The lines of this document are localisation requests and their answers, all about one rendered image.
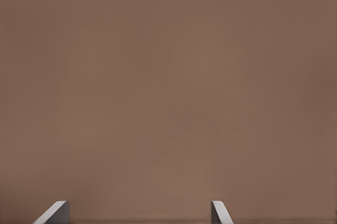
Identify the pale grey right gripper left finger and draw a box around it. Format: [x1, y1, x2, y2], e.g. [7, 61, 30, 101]
[32, 200, 71, 224]

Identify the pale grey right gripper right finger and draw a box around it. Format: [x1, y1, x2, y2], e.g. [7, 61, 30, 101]
[211, 200, 234, 224]

